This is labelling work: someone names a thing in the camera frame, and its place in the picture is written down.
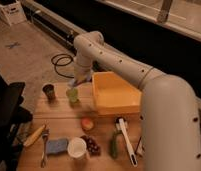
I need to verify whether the white dish brush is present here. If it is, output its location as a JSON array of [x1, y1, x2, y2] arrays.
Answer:
[[116, 117, 137, 167]]

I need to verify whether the light blue towel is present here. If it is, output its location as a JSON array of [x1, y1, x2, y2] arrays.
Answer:
[[68, 80, 79, 89]]

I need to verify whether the blue sponge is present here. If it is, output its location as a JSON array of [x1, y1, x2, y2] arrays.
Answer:
[[46, 138, 68, 155]]

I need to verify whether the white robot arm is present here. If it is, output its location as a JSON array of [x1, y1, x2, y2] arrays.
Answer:
[[74, 31, 201, 171]]

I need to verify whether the dark grapes toy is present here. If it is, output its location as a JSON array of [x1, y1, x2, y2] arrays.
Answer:
[[82, 135, 101, 156]]

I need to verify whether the black chair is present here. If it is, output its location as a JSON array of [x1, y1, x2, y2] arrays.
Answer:
[[0, 75, 33, 171]]

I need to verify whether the black white eraser block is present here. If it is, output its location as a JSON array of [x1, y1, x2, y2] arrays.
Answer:
[[136, 137, 143, 157]]

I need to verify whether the green plastic cup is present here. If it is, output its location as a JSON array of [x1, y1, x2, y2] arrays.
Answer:
[[66, 88, 78, 103]]

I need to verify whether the white paper cup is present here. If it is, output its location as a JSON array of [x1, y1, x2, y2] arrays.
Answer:
[[67, 137, 87, 159]]

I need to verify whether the orange peach toy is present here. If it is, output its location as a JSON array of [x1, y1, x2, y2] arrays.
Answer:
[[81, 118, 94, 131]]

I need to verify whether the black cable loop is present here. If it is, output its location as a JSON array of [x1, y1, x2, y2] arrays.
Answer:
[[50, 53, 77, 80]]

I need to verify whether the green cucumber toy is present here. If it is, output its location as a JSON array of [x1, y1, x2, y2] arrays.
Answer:
[[109, 131, 121, 159]]

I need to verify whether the yellow plastic bin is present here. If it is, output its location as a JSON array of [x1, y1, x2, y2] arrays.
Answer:
[[92, 72, 141, 115]]

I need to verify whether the dark brown cup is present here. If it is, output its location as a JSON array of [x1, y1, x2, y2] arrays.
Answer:
[[42, 84, 56, 101]]

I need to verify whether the white cardboard box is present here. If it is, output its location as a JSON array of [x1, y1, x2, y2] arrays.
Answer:
[[0, 0, 27, 26]]

